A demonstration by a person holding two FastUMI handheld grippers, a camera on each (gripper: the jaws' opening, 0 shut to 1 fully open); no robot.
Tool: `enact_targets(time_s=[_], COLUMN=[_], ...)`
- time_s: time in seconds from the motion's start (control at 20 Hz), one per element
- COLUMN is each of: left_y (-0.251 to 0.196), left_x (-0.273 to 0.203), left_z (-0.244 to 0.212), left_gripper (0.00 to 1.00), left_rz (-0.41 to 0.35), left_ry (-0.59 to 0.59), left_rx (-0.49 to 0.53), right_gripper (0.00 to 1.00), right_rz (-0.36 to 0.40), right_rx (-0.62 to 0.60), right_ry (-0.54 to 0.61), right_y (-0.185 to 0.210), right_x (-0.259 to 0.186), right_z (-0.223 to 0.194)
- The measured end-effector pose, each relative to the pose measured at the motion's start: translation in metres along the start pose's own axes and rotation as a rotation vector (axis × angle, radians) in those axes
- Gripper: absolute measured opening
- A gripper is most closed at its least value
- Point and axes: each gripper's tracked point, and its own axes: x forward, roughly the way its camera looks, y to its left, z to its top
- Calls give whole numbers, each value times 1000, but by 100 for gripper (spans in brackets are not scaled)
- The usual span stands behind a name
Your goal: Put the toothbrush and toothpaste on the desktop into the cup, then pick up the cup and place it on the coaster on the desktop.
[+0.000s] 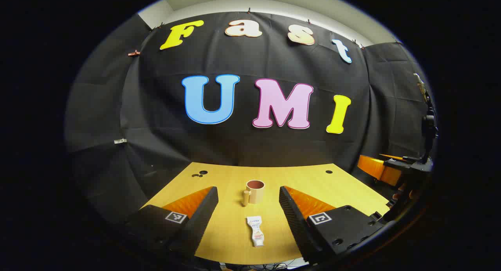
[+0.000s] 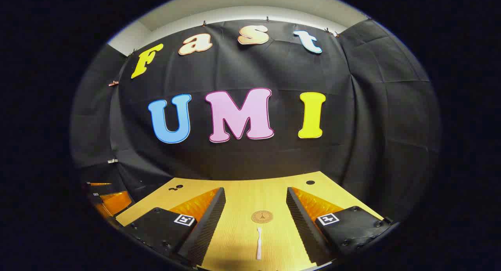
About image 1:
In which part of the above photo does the white toothpaste tube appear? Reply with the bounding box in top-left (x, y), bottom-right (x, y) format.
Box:
top-left (247, 216), bottom-right (265, 247)

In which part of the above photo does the beige cup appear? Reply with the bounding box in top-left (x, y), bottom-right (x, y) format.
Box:
top-left (241, 180), bottom-right (265, 207)

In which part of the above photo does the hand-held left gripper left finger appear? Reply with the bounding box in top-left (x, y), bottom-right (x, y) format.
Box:
top-left (124, 186), bottom-right (219, 260)

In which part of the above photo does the wooden desktop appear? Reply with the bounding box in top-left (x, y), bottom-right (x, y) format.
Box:
top-left (141, 163), bottom-right (392, 266)

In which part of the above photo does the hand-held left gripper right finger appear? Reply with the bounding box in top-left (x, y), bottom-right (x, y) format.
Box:
top-left (279, 186), bottom-right (386, 264)

